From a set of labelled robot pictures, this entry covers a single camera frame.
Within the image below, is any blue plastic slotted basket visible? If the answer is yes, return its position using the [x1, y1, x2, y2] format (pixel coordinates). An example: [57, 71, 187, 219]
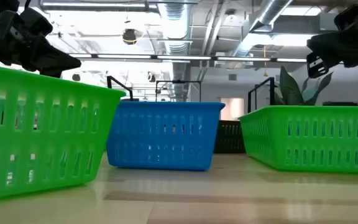
[106, 101, 226, 172]

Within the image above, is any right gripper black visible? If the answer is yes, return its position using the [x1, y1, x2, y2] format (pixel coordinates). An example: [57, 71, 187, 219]
[306, 15, 358, 78]

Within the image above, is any black hanging cable reel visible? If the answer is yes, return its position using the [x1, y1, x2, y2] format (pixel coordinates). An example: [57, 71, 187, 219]
[122, 28, 137, 45]

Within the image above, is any black plastic slotted basket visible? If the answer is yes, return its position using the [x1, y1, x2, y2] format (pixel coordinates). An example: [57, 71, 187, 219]
[213, 119, 247, 154]

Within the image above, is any silver slanted ceiling duct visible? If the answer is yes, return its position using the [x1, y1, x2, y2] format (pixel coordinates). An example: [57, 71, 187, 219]
[228, 0, 295, 60]

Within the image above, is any long ceiling light strip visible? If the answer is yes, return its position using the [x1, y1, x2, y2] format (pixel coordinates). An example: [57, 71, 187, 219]
[68, 53, 307, 63]

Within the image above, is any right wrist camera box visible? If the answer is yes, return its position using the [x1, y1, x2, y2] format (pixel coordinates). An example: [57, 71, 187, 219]
[334, 3, 358, 31]

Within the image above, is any green plastic slotted basket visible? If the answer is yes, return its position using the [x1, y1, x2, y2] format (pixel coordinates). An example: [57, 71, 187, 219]
[239, 105, 358, 174]
[0, 63, 126, 202]

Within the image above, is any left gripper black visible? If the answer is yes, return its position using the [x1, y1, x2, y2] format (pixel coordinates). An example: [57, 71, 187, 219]
[0, 0, 82, 78]

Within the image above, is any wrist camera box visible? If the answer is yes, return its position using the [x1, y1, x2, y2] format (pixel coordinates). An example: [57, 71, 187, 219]
[334, 3, 358, 31]
[19, 6, 54, 37]

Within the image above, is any silver corrugated ceiling duct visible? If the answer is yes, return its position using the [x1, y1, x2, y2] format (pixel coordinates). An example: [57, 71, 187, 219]
[157, 1, 195, 102]

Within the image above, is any green snake plant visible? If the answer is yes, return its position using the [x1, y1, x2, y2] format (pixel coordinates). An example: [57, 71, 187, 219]
[273, 65, 334, 106]

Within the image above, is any black rack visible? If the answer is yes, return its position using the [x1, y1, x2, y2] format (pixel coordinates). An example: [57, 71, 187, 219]
[323, 101, 358, 107]

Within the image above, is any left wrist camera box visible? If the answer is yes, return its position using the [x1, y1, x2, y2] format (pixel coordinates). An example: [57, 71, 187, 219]
[19, 6, 54, 37]

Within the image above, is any dark ceiling pipe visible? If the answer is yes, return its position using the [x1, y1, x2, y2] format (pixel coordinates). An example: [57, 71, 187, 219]
[39, 0, 160, 13]

